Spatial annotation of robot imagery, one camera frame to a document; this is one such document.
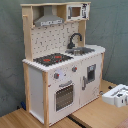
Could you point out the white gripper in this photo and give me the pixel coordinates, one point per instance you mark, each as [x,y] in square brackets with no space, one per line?
[117,96]

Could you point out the white toy microwave door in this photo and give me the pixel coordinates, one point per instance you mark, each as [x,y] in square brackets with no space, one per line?
[78,11]

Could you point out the wooden toy kitchen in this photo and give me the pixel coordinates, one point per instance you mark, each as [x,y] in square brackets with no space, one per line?
[40,84]

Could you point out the grey ice dispenser panel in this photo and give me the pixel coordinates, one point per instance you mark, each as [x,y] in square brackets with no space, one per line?
[91,73]

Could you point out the red right stove knob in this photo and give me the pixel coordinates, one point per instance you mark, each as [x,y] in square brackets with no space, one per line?
[74,69]

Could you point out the red stove knob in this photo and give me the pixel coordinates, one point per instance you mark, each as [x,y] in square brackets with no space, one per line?
[74,69]
[56,75]

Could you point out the toy oven door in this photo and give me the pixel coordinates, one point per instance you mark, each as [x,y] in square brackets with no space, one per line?
[64,96]

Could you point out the grey toy sink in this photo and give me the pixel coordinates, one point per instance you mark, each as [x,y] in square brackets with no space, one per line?
[79,51]

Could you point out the red left stove knob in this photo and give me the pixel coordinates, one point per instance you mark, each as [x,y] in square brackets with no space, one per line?
[56,75]

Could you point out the black toy faucet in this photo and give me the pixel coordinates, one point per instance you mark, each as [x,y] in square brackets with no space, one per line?
[73,40]

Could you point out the black toy stovetop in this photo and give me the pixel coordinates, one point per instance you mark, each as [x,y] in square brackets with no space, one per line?
[52,59]

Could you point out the grey range hood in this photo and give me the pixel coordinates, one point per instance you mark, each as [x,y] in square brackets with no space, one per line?
[48,18]

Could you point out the grey cabinet door handle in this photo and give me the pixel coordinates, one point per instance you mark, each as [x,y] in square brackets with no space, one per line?
[84,83]

